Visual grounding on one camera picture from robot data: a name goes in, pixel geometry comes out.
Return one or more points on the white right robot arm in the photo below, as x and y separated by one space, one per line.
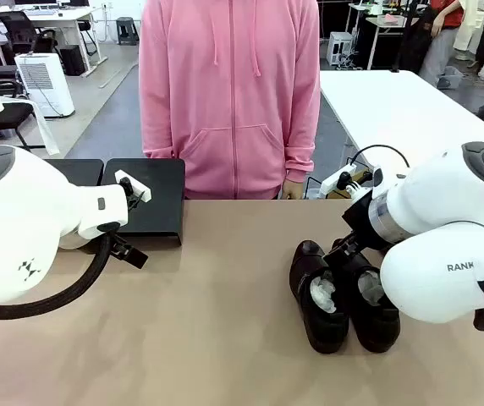
436 237

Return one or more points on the white paper shoe stuffing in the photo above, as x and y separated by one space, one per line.
323 294
371 289

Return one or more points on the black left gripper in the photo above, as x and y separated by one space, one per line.
131 224

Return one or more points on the person's left forearm pink sleeve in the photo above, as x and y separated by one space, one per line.
303 135

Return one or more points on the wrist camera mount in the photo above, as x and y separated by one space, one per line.
138 190
333 182

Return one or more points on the black computer tower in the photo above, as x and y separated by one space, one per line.
72 59

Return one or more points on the grey plastic stool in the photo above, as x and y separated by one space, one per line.
127 29

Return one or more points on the person torso in pink hoodie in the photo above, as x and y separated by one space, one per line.
229 97

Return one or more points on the black leather buckle shoe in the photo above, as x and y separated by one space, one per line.
305 270
375 325

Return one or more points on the person's right forearm pink sleeve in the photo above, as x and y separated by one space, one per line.
155 122

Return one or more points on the person's left hand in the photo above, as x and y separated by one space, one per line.
293 189

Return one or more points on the background person in red shirt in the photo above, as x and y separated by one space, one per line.
443 42

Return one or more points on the cluttered workbench desk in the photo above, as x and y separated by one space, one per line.
383 38

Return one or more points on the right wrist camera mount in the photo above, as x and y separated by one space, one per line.
333 182

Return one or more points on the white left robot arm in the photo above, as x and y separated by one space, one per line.
13 220

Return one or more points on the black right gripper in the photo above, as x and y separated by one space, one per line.
366 220

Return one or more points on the white hanging cloth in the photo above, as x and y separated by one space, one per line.
43 127

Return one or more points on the large white table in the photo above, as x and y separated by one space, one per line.
394 110

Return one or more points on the white air purifier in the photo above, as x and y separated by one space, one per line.
45 84

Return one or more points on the white computer case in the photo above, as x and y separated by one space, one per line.
340 48

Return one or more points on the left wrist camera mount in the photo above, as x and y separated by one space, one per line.
138 190

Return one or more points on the grey storage bin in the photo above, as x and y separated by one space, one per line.
451 78

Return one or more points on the white office desk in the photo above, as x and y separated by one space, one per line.
68 17

